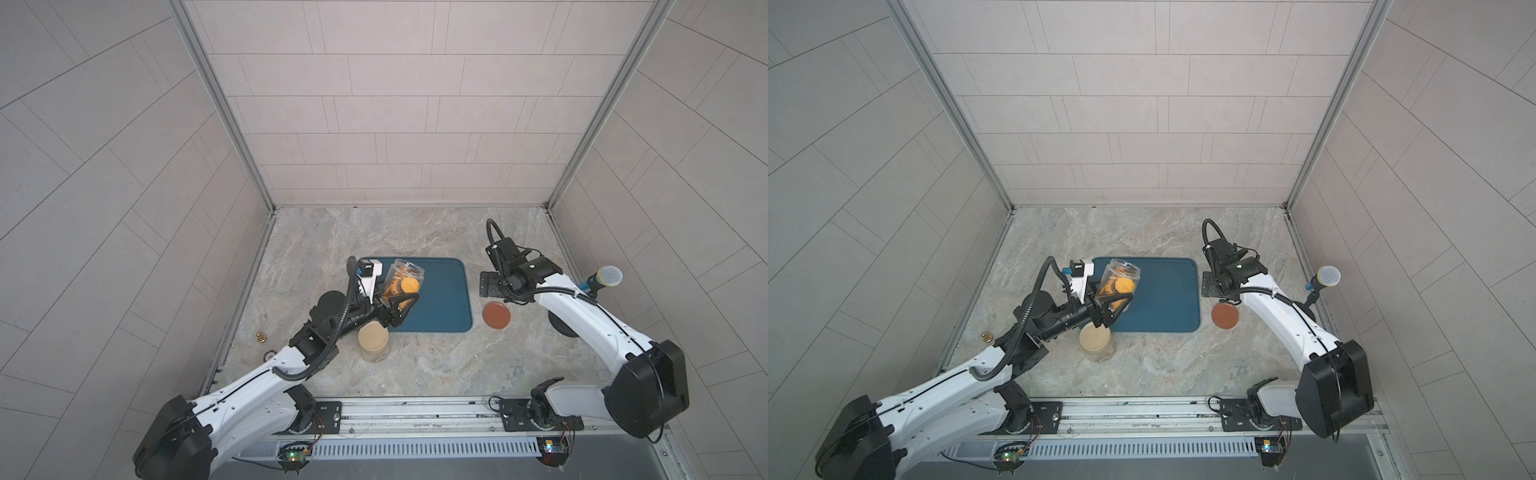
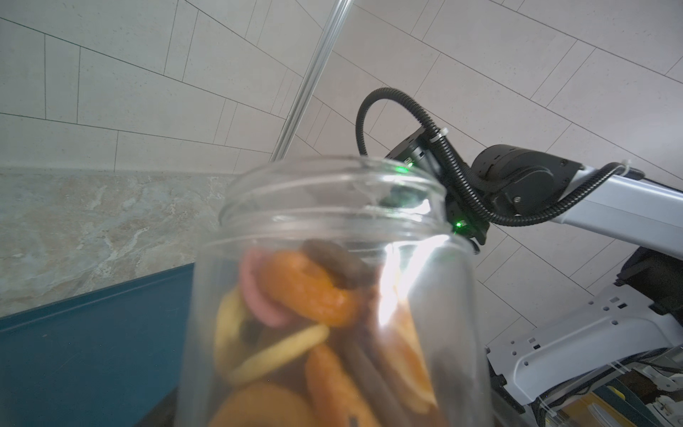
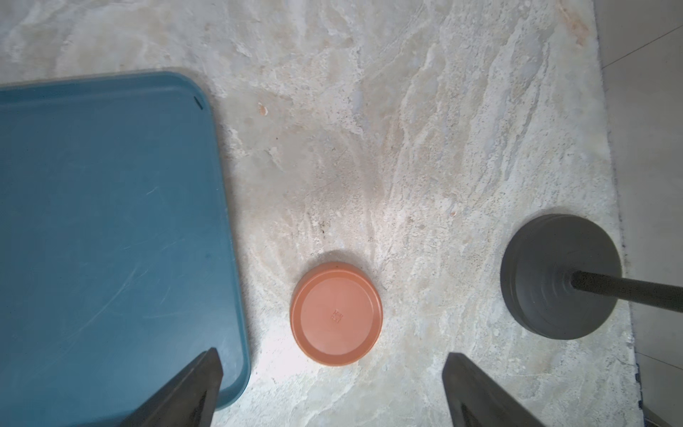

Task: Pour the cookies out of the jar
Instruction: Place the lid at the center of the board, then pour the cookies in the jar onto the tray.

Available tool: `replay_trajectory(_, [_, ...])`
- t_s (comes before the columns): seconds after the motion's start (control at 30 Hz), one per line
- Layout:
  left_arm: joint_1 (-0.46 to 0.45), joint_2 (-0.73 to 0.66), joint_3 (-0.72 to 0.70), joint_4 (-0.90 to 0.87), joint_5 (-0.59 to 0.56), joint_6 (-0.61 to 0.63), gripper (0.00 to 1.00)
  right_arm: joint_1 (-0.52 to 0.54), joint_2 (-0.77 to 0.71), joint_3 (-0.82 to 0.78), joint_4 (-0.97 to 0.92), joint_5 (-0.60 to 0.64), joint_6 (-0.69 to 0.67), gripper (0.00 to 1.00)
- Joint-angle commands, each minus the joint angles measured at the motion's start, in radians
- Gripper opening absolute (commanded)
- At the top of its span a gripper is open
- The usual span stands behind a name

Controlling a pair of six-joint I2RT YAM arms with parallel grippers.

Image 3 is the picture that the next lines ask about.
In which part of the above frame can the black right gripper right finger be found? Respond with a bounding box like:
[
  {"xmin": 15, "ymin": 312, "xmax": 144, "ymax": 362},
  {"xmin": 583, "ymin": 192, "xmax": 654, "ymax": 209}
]
[{"xmin": 442, "ymin": 352, "xmax": 544, "ymax": 426}]

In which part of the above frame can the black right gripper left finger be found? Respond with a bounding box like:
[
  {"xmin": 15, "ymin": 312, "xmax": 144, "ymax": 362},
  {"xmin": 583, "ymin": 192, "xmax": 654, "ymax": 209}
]
[{"xmin": 120, "ymin": 348, "xmax": 223, "ymax": 427}]

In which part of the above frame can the terracotta jar lid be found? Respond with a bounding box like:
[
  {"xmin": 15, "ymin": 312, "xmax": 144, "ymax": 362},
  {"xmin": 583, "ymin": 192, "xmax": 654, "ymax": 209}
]
[{"xmin": 290, "ymin": 262, "xmax": 383, "ymax": 367}]

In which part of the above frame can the microphone on black stand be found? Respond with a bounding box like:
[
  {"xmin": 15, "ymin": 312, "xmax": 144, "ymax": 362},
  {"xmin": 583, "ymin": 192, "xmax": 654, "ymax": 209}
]
[{"xmin": 500, "ymin": 213, "xmax": 682, "ymax": 340}]

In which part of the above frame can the teal plastic tray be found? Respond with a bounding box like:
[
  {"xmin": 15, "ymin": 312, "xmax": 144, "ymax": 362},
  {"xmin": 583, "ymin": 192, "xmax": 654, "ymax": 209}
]
[{"xmin": 1, "ymin": 71, "xmax": 251, "ymax": 426}]

